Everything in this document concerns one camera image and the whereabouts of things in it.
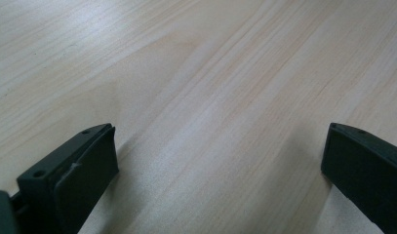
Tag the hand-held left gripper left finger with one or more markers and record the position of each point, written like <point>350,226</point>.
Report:
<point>72,182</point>

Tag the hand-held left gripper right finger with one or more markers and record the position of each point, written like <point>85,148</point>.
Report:
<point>365,175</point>

